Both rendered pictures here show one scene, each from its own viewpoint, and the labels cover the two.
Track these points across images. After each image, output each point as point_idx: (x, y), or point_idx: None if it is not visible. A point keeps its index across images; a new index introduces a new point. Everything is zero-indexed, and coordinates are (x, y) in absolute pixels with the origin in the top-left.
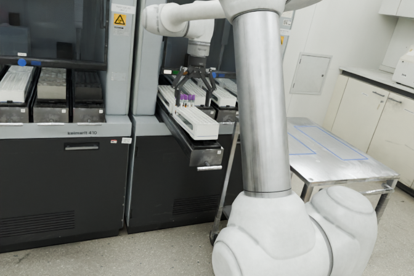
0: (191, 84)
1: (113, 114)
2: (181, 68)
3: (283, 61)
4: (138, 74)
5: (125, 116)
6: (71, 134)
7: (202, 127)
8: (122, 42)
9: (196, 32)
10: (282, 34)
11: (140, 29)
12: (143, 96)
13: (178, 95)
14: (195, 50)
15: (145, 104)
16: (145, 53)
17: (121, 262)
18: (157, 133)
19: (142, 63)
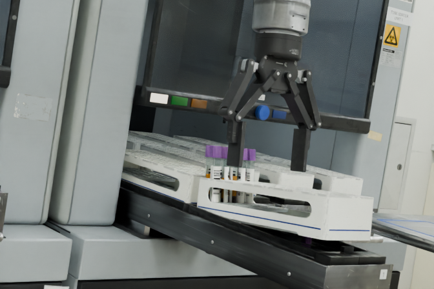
0: (182, 151)
1: (7, 220)
2: (246, 62)
3: (400, 89)
4: (84, 105)
5: (40, 226)
6: None
7: (341, 205)
8: (52, 13)
9: None
10: (397, 21)
11: None
12: (90, 168)
13: (239, 137)
14: (283, 17)
15: (95, 191)
16: (104, 48)
17: None
18: (135, 271)
19: (95, 74)
